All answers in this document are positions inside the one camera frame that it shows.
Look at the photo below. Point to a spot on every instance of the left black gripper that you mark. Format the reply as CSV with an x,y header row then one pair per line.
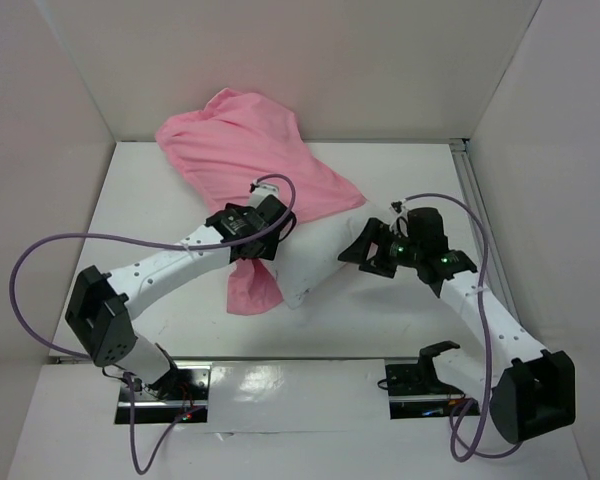
x,y
271,244

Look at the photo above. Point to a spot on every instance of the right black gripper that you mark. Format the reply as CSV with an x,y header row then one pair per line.
x,y
378,251

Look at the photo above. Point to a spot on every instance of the white pillow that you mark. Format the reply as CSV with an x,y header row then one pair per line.
x,y
310,255

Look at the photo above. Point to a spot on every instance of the pink satin pillowcase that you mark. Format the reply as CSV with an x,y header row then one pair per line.
x,y
239,137

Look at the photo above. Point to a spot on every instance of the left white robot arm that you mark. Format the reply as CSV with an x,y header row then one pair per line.
x,y
103,305

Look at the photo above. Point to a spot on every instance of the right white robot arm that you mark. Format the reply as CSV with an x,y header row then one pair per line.
x,y
526,389

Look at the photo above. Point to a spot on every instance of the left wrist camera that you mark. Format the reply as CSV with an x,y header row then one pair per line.
x,y
264,198

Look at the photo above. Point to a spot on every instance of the aluminium frame rail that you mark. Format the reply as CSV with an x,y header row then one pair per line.
x,y
495,274

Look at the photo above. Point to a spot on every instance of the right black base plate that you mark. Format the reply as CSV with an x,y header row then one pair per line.
x,y
415,391

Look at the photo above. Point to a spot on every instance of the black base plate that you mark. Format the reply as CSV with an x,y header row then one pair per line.
x,y
415,391
185,401

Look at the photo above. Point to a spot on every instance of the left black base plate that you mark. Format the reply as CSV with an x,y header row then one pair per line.
x,y
185,401

